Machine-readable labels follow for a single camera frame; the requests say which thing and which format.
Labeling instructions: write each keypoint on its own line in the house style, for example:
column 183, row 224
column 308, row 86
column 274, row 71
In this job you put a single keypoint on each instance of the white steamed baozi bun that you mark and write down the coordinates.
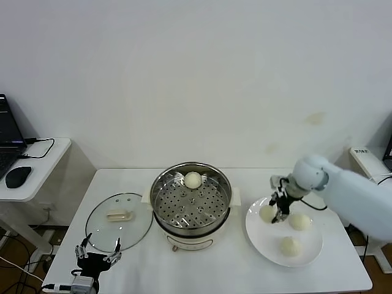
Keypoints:
column 266, row 213
column 300, row 222
column 290, row 246
column 193, row 180

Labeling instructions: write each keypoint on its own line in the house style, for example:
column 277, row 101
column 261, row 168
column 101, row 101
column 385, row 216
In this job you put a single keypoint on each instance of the white round plate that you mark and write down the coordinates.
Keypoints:
column 269, row 245

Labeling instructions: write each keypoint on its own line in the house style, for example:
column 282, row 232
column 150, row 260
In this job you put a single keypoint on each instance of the cream electric cooking pot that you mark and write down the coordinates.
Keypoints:
column 190, row 242

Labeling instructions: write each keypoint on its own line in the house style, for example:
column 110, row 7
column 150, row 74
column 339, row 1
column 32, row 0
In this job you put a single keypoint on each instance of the small printed label sticker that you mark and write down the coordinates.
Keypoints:
column 361, row 151

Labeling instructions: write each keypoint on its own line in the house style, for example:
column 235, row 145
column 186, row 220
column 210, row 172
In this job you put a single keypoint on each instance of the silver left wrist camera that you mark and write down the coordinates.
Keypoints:
column 82, row 281

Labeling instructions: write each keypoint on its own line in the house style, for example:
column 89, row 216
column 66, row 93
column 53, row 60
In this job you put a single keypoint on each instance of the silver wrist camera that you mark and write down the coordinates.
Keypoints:
column 277, row 181
column 82, row 281

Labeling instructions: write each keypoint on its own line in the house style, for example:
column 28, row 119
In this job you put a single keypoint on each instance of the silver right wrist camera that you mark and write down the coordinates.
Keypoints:
column 277, row 181

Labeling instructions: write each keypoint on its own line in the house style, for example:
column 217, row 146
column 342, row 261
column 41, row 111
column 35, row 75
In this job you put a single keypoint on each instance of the black computer mouse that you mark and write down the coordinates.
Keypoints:
column 18, row 176

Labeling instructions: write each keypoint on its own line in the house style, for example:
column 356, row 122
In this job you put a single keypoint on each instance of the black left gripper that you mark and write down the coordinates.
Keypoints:
column 92, row 264

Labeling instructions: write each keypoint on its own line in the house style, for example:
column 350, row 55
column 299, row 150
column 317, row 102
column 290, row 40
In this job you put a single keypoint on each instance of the stainless steel steamer basket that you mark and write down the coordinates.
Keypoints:
column 190, row 208

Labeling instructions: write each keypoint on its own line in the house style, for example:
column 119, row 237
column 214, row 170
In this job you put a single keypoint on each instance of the glass pot lid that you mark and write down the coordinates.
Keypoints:
column 119, row 215

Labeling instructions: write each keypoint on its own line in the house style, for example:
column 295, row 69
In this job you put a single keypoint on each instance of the black laptop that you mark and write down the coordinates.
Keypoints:
column 9, row 128

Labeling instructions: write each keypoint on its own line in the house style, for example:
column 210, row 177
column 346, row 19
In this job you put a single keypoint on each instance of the black box on side table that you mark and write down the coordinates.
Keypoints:
column 389, row 157

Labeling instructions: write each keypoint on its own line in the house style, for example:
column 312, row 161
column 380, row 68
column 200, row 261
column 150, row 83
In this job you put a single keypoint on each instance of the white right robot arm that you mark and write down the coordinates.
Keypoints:
column 352, row 190

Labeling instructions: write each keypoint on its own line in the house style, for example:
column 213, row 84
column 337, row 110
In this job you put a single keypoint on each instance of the white side table with laptop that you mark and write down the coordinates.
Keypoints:
column 39, row 171

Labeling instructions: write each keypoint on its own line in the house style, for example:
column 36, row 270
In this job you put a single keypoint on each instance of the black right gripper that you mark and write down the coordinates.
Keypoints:
column 284, row 202

